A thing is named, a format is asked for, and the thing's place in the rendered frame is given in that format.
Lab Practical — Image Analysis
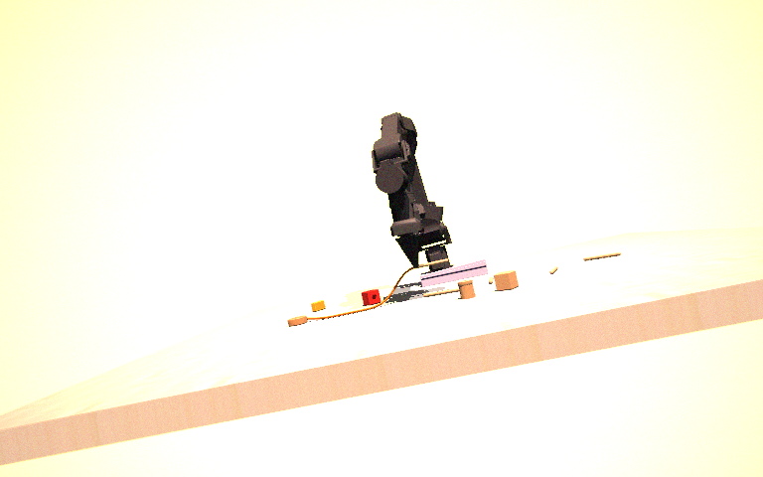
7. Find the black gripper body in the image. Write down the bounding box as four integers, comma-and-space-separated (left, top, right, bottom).
388, 194, 424, 238

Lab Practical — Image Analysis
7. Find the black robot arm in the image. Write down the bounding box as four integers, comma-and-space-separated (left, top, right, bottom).
372, 112, 454, 273

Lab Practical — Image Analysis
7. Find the orange-brown wooden cylinder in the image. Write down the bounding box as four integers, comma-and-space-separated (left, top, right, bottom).
457, 279, 476, 299

